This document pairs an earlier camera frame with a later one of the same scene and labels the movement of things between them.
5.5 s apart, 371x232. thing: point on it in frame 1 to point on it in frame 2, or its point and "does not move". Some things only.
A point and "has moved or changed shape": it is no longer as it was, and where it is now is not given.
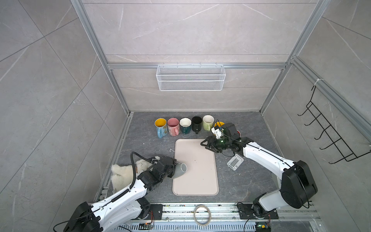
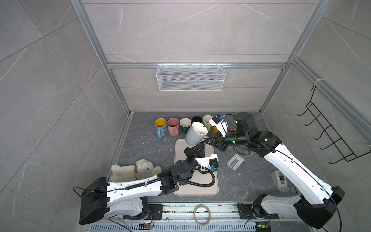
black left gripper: (174, 162) to (199, 152)
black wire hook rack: (347, 153) does not move
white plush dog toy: (122, 176) does not move
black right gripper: (211, 142) to (219, 139)
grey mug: (179, 169) has moved or changed shape
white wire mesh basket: (191, 78) does not move
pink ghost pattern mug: (173, 126) does not move
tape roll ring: (206, 207) does not move
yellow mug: (217, 123) to (215, 130)
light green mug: (207, 121) does not move
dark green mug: (185, 124) does not move
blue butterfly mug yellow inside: (161, 124) does not move
